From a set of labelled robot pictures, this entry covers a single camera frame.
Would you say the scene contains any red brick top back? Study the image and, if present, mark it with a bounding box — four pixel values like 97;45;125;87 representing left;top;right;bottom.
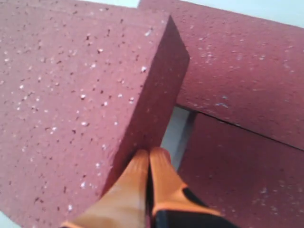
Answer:
0;0;189;228

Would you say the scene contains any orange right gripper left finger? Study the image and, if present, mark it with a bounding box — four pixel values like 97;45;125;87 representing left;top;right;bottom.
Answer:
61;150;149;228

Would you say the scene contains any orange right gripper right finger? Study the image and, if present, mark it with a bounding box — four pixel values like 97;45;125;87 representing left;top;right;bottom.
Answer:
150;147;223;228

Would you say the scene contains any red brick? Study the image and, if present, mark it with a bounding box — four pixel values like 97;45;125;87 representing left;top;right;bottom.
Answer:
139;0;304;149
0;0;189;228
179;114;304;228

